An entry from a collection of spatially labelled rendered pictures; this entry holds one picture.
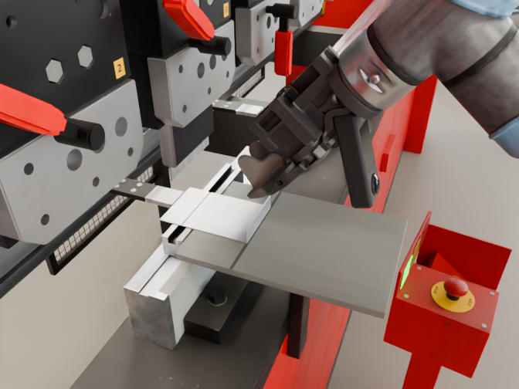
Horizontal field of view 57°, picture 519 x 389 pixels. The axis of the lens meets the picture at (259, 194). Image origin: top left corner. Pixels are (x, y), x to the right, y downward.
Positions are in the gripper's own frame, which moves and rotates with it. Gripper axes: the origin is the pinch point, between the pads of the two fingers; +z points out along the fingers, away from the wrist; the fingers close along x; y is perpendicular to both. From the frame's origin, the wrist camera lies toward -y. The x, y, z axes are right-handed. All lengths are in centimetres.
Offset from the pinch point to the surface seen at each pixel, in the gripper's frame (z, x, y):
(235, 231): 5.0, 3.0, -1.3
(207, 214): 8.3, 1.0, 2.6
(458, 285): -0.1, -19.7, -37.2
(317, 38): 33, -131, 11
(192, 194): 11.0, -2.5, 5.9
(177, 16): -17.4, 12.1, 17.9
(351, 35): 13, -100, 3
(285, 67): -8.0, -14.1, 9.1
